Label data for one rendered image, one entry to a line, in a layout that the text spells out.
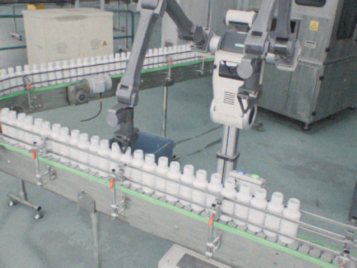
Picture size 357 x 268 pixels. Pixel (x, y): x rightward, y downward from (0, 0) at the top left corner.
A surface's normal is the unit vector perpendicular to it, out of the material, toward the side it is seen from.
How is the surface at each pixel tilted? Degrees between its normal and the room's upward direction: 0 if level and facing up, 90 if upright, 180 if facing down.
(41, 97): 90
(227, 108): 90
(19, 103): 90
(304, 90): 91
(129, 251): 0
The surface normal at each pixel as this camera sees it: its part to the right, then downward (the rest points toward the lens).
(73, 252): 0.05, -0.91
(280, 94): -0.73, 0.25
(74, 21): 0.68, 0.34
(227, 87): -0.49, 0.34
